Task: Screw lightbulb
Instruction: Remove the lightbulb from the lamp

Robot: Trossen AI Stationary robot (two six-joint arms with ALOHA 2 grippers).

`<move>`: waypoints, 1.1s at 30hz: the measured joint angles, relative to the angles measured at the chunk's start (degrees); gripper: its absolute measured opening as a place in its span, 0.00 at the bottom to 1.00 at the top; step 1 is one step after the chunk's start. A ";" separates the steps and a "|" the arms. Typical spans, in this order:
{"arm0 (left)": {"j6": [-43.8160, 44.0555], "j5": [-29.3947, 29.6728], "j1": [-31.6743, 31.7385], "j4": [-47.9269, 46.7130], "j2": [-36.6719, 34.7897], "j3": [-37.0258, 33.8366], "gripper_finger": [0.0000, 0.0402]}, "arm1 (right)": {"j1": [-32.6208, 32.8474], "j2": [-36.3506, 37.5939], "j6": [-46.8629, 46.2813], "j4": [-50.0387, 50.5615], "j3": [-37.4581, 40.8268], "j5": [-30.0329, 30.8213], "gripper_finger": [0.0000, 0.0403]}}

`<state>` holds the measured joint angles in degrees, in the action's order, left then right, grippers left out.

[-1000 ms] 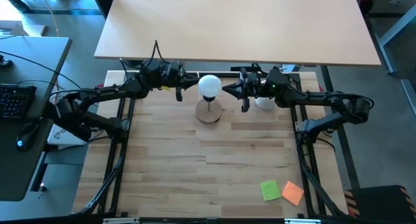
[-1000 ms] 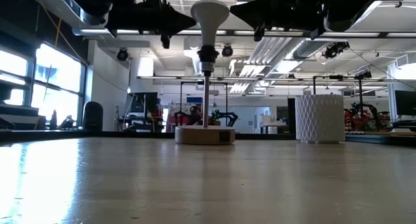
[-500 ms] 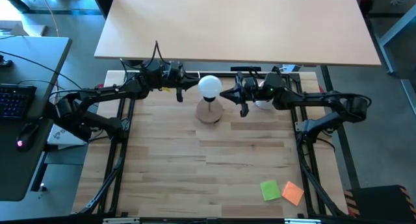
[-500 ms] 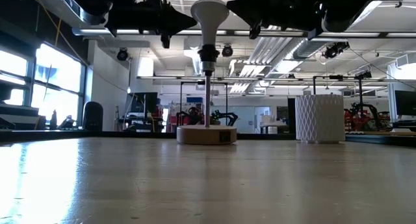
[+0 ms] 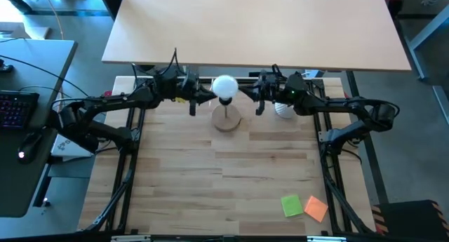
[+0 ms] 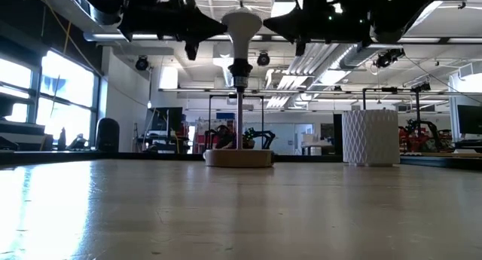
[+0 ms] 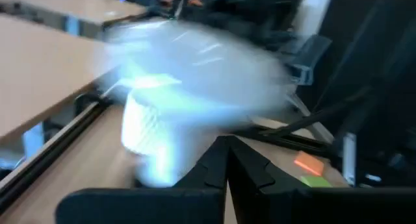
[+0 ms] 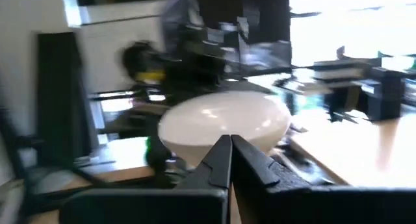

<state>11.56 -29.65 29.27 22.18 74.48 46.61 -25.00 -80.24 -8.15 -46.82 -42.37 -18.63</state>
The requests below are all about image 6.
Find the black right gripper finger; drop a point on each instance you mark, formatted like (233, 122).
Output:
(282, 20)
(284, 31)

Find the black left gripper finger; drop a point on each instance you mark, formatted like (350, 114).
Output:
(205, 31)
(207, 19)

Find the white flood lightbulb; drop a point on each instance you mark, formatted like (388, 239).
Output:
(241, 26)

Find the white textured pen cup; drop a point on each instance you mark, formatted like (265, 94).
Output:
(371, 137)

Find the lamp stand with wooden base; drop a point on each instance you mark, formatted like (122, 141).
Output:
(239, 158)

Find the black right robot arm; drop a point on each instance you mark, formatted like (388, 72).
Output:
(406, 7)

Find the black ceiling spotlight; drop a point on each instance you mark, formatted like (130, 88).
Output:
(263, 59)
(142, 63)
(389, 57)

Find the black monitor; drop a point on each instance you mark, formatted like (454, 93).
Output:
(470, 118)
(165, 118)

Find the person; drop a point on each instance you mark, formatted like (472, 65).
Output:
(226, 137)

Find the black cabinet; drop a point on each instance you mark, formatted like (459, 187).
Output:
(337, 133)

